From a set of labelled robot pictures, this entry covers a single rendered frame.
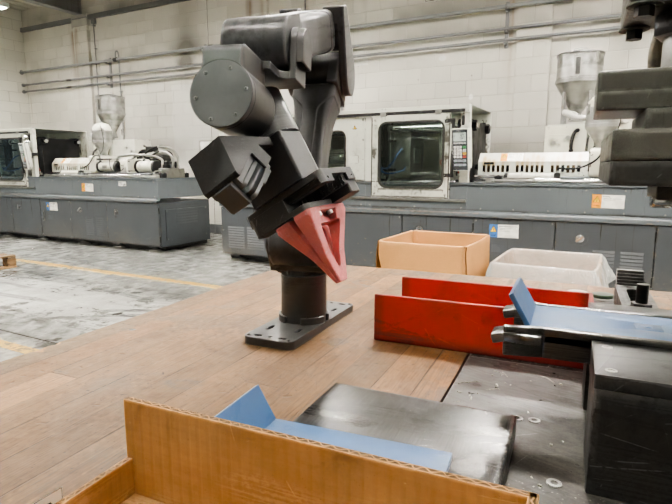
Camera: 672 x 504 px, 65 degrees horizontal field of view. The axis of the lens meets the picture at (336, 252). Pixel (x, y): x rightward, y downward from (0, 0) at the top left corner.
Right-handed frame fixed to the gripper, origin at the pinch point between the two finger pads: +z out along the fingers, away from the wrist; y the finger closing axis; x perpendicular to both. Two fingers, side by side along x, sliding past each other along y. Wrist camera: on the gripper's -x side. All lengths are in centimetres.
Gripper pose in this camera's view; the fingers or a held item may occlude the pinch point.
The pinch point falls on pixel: (338, 273)
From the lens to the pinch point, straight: 52.1
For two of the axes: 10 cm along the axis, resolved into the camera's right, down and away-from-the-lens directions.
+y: 7.4, -4.1, -5.3
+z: 4.4, 8.9, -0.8
